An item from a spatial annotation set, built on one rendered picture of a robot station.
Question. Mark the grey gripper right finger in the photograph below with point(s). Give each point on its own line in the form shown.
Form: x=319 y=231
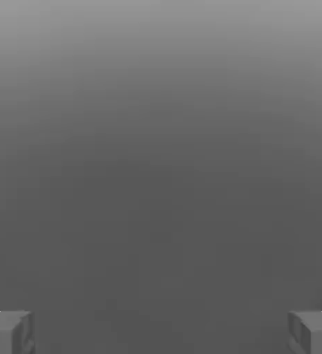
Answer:
x=318 y=332

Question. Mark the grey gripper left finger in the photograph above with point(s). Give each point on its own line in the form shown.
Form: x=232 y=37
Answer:
x=3 y=332

